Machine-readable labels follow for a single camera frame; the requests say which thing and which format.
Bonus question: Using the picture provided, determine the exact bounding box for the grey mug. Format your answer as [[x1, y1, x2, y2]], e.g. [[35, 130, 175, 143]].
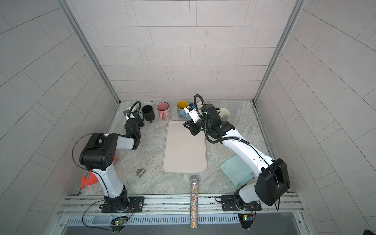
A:
[[218, 108, 230, 121]]

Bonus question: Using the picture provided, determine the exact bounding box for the black mug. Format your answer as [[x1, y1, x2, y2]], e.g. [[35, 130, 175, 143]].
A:
[[141, 105, 155, 123]]

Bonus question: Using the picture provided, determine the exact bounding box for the blue cartoon mug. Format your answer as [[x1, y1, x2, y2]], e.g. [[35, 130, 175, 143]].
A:
[[177, 101, 190, 120]]

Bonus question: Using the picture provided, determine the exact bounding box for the pink cartoon mug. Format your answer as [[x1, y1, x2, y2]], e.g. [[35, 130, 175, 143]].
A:
[[157, 102, 170, 120]]

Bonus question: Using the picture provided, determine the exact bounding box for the light green mug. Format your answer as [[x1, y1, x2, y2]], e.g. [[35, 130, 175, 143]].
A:
[[197, 103, 203, 113]]

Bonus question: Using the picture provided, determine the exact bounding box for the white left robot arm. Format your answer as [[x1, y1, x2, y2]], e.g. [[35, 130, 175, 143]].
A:
[[79, 113, 144, 213]]

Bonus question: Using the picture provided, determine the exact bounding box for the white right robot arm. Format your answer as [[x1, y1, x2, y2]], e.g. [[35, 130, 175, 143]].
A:
[[184, 103, 290, 210]]

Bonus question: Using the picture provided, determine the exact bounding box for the beige plastic tray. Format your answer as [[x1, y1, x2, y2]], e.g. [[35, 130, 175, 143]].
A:
[[162, 121, 207, 173]]

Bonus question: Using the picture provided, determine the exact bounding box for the small metal fitting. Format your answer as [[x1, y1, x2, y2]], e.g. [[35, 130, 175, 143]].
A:
[[136, 168, 146, 178]]

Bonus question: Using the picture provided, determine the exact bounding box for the teal cloth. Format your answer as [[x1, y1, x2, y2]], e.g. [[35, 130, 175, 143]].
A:
[[220, 155, 253, 187]]

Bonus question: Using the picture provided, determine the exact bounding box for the red shark toy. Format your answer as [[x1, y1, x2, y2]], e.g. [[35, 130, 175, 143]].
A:
[[79, 151, 119, 192]]

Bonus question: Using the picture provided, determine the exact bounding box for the glitter filled tube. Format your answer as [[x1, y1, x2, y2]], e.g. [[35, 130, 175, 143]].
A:
[[190, 175, 199, 228]]

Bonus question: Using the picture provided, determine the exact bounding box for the left circuit board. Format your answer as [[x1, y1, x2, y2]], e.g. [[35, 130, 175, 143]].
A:
[[110, 216, 129, 226]]

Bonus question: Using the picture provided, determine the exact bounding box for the circuit board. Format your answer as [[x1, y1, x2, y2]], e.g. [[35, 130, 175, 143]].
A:
[[110, 216, 129, 226], [238, 214, 255, 229]]

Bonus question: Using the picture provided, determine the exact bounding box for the right circuit board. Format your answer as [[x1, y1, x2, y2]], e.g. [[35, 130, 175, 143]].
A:
[[238, 214, 255, 229]]

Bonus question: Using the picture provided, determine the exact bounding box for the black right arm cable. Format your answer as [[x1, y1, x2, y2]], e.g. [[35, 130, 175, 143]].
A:
[[193, 93, 250, 145]]

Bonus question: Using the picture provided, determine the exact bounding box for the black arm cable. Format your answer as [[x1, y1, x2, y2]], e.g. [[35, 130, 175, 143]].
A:
[[128, 100, 142, 130], [193, 93, 250, 145]]

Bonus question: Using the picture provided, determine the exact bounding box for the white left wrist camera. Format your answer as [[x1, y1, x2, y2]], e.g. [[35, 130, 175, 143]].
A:
[[123, 107, 139, 120]]

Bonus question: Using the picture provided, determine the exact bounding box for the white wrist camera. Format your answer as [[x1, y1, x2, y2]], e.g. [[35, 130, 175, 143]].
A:
[[123, 107, 139, 120], [184, 103, 203, 123]]

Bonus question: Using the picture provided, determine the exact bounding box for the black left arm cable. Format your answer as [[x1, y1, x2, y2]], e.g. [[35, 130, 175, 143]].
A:
[[128, 100, 142, 130]]

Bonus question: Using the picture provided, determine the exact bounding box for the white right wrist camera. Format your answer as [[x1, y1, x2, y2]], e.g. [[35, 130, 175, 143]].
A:
[[184, 103, 203, 123]]

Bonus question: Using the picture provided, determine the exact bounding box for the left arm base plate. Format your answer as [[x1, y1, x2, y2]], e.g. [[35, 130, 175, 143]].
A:
[[99, 196, 145, 213]]

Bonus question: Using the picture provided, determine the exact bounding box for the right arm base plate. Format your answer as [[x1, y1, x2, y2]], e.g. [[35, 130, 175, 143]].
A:
[[215, 195, 262, 212]]

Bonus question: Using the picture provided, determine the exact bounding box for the aluminium front rail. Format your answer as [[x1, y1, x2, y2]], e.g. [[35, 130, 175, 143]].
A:
[[57, 193, 304, 216]]

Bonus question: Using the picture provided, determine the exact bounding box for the aluminium corner post left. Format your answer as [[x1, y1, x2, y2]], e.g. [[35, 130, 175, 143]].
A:
[[57, 0, 121, 104]]

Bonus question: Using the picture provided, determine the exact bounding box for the aluminium corner post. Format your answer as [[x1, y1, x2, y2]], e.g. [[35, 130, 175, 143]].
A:
[[57, 0, 121, 104], [253, 0, 305, 103]]

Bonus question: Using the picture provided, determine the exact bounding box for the aluminium corner post right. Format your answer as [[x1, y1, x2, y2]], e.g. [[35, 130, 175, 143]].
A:
[[253, 0, 305, 103]]

